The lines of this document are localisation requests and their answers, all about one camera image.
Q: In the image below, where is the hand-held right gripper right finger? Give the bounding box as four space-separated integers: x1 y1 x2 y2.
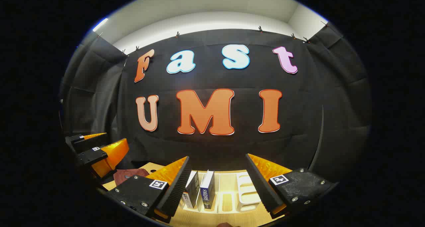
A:
245 153 336 219

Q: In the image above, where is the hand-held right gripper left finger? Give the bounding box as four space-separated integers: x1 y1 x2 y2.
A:
106 156 193 224

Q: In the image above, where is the white portrait cover book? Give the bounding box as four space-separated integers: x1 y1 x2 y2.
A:
182 170 200 209

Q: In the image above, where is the white plastic bookshelf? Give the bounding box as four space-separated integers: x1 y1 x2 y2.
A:
181 171 263 214

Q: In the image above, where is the blue cover book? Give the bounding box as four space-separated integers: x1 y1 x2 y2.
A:
198 170 215 210

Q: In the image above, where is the dark red schoolbag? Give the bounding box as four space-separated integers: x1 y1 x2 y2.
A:
113 168 150 187

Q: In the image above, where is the row of black cloth clips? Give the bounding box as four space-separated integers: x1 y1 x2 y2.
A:
96 20 329 55

